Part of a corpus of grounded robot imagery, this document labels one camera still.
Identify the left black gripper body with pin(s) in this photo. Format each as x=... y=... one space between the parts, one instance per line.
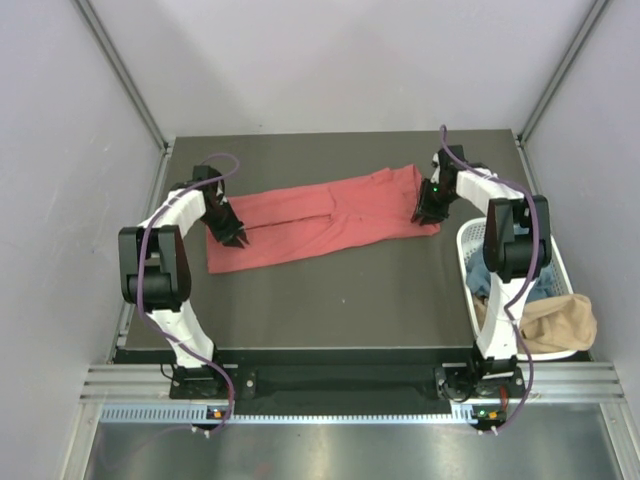
x=223 y=221

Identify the blue t shirt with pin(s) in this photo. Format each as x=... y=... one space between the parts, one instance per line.
x=478 y=280

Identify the aluminium front rail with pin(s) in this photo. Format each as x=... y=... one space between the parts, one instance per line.
x=564 y=382

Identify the aluminium frame post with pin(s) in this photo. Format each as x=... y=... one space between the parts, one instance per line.
x=101 y=36
x=578 y=40

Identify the right aluminium frame post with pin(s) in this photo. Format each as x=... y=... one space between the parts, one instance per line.
x=578 y=40

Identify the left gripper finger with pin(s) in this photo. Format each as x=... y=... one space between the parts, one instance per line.
x=234 y=242
x=241 y=238

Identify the grey slotted cable duct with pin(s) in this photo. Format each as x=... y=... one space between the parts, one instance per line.
x=201 y=414

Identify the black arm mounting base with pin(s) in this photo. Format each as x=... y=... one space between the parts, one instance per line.
x=264 y=373

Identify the white plastic laundry basket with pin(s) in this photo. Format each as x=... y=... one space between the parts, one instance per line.
x=469 y=239

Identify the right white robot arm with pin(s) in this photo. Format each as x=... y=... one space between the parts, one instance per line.
x=517 y=246

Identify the red t shirt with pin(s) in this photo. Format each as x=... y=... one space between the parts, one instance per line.
x=298 y=223

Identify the tan t shirt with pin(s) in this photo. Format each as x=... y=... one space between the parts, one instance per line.
x=559 y=324

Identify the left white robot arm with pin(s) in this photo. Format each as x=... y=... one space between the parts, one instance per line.
x=155 y=275

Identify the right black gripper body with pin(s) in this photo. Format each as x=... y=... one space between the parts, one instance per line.
x=435 y=202

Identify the left aluminium frame post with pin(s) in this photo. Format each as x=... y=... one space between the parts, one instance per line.
x=101 y=36

